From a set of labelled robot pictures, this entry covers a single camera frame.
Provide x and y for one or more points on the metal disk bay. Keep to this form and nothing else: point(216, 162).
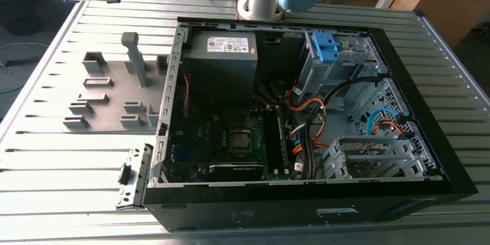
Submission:
point(367, 157)

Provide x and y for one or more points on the black CPU fan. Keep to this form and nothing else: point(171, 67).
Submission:
point(274, 85)

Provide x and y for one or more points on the silver CPU in socket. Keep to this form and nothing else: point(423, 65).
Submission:
point(240, 141)

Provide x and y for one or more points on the grey power supply unit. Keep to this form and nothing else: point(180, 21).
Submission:
point(222, 75)

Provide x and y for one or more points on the black RAM slot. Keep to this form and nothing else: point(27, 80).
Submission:
point(271, 141)

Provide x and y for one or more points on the green RAM stick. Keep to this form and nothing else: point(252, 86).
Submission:
point(282, 141)

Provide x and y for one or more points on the green motherboard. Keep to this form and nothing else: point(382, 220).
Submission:
point(199, 141)

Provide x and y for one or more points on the black graphics card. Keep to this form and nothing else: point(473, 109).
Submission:
point(236, 170)

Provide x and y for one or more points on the metal optical drive cage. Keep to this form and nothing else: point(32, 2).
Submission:
point(336, 70)

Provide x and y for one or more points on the blue plastic drive latch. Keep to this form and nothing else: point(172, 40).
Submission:
point(323, 47)

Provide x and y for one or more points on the grey parts rack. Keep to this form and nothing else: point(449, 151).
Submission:
point(115, 98)

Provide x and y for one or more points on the black PC case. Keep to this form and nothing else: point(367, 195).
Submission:
point(306, 199)

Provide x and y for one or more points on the black office chair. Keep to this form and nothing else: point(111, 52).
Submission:
point(19, 15)

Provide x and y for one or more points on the metal case latch bracket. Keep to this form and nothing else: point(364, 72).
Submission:
point(139, 170)

